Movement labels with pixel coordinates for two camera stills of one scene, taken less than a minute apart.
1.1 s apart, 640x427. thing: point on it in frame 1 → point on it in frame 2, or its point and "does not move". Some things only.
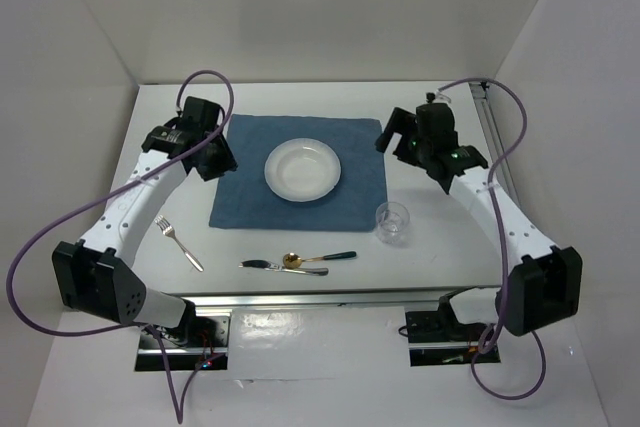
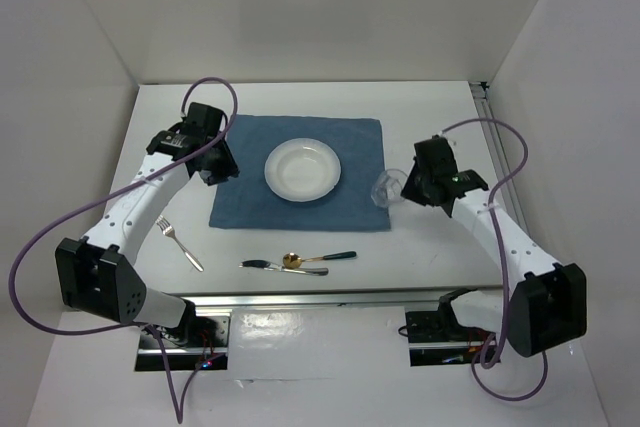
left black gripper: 225,161 does not move
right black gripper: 402,122 → 409,191
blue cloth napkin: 243,198 does not move
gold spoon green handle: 293,261 does not move
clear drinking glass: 392,220 → 387,187
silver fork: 168,230 does not move
